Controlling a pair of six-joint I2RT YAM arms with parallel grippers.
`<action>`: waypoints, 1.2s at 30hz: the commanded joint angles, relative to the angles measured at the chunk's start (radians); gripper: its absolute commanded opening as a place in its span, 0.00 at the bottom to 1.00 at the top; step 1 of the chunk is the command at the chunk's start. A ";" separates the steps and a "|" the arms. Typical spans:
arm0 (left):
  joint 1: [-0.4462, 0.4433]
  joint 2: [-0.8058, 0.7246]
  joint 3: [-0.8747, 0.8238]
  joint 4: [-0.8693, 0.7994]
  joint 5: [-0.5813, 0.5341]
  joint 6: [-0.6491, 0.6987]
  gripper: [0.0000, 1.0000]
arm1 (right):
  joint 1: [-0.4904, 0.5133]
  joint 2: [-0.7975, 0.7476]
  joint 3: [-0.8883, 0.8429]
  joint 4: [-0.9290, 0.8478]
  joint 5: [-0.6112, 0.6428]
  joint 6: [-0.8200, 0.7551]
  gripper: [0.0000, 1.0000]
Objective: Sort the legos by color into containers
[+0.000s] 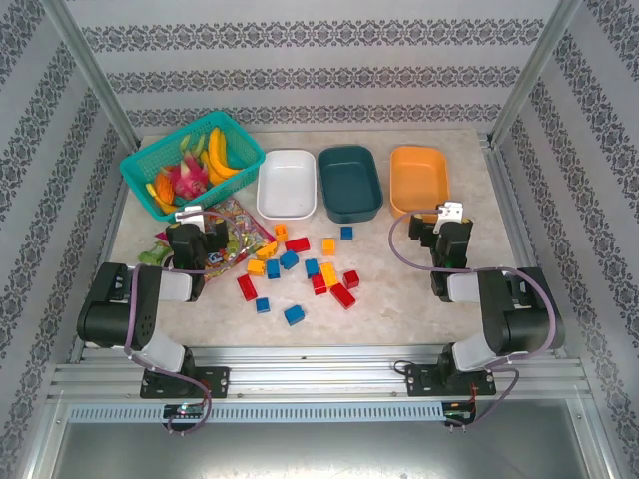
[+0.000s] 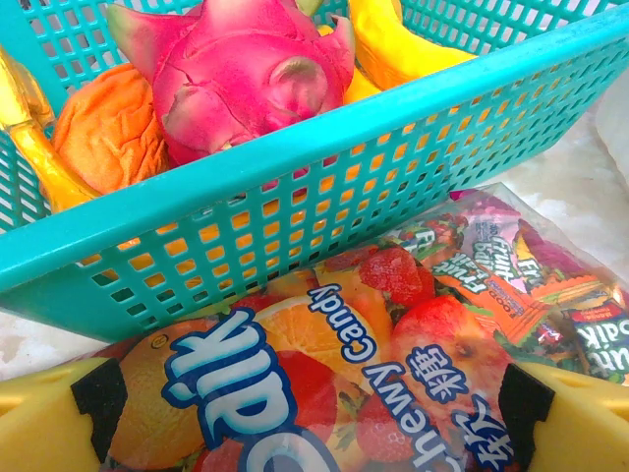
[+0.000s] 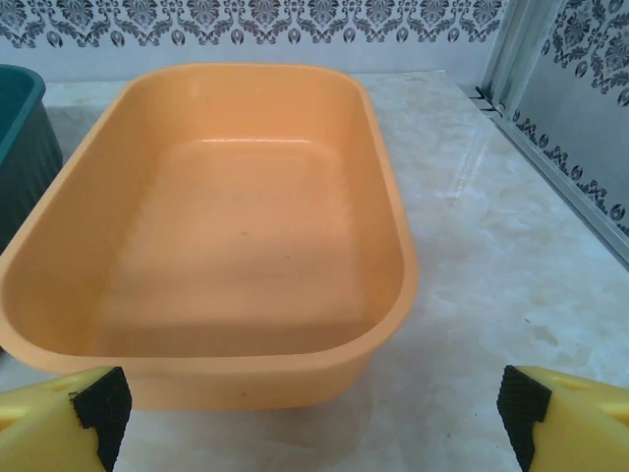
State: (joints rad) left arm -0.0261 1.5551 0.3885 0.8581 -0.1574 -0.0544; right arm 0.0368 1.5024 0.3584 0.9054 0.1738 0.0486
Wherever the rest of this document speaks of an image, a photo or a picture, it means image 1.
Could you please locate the aluminium frame rail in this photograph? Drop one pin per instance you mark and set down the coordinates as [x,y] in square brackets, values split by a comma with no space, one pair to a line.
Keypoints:
[309,374]

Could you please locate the long red lego brick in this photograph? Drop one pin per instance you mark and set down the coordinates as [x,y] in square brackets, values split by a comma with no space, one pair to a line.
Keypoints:
[297,244]
[246,287]
[342,295]

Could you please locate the pink toy dragon fruit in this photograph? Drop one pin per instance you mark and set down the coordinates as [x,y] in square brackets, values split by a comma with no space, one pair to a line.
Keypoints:
[189,182]

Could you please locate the orange plastic container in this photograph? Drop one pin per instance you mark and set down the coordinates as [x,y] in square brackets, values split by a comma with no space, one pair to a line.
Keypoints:
[419,174]

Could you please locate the colourful candy bag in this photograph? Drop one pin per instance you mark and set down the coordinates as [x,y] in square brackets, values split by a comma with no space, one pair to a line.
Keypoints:
[249,229]

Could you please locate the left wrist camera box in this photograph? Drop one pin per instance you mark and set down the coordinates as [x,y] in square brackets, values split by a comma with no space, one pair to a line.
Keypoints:
[189,213]

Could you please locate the small blue lego brick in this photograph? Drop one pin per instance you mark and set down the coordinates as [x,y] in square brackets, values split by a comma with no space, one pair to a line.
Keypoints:
[262,305]
[347,233]

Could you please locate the small red lego brick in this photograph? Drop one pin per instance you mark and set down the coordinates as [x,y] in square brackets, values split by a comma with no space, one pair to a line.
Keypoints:
[351,279]

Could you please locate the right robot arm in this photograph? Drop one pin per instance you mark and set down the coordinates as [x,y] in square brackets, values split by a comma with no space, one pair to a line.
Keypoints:
[524,309]

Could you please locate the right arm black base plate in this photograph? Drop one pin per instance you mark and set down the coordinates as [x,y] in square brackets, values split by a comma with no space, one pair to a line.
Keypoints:
[419,381]

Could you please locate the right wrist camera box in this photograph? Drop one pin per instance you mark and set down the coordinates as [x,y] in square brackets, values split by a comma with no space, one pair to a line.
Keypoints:
[449,214]

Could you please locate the green snack packet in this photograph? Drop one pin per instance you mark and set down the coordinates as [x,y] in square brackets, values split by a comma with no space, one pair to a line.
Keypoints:
[152,254]

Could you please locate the dark teal plastic container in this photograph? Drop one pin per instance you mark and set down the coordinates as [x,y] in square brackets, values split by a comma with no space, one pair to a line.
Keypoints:
[349,174]

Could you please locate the small yellow lego brick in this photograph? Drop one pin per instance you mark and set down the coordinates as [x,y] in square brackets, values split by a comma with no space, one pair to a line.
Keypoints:
[328,246]
[281,232]

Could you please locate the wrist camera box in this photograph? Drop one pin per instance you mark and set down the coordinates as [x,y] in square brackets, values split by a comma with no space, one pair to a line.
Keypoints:
[449,214]
[189,213]

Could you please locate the yellow toy fruit slice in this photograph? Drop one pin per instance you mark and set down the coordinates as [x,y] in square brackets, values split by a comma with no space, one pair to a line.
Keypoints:
[167,207]

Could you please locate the teal plastic mesh basket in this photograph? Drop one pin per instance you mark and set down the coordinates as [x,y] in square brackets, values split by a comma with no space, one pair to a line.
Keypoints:
[150,164]

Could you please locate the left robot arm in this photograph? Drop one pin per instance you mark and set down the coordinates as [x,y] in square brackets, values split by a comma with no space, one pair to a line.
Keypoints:
[115,309]

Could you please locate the white plastic container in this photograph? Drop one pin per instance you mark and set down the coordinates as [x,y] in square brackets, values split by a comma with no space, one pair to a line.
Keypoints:
[287,182]

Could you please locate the aluminium side rail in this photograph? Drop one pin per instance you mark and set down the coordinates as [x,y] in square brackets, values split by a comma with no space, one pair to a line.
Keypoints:
[514,219]
[107,219]

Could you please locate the orange toy fruit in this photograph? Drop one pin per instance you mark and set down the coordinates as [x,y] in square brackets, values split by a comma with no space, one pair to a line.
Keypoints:
[164,185]

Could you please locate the aluminium corner post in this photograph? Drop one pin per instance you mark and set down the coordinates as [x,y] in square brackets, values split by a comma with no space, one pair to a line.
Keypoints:
[85,65]
[536,65]

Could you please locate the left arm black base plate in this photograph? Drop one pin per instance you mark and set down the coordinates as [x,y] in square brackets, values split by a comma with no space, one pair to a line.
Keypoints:
[219,381]

